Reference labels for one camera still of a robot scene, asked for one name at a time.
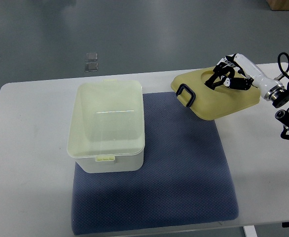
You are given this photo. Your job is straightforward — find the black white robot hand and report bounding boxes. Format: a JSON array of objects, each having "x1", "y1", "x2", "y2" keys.
[{"x1": 205, "y1": 53, "x2": 285, "y2": 100}]

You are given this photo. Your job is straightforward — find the yellow box lid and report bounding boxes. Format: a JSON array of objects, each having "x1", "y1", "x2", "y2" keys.
[{"x1": 171, "y1": 67, "x2": 260, "y2": 120}]

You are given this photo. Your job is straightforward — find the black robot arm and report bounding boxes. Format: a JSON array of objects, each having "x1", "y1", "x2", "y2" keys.
[{"x1": 267, "y1": 52, "x2": 289, "y2": 140}]

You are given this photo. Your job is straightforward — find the cardboard box corner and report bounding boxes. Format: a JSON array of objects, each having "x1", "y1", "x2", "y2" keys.
[{"x1": 266, "y1": 0, "x2": 289, "y2": 11}]

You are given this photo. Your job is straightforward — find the white storage box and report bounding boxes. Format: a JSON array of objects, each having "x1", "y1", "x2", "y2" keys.
[{"x1": 67, "y1": 80, "x2": 145, "y2": 173}]

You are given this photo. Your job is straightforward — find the blue padded mat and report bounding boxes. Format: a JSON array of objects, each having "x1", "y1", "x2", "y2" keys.
[{"x1": 72, "y1": 92, "x2": 239, "y2": 235}]

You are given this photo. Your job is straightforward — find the upper metal floor plate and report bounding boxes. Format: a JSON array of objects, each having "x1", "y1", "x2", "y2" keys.
[{"x1": 85, "y1": 52, "x2": 98, "y2": 62}]

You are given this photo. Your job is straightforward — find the white table leg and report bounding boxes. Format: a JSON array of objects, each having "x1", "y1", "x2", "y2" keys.
[{"x1": 243, "y1": 225, "x2": 258, "y2": 237}]

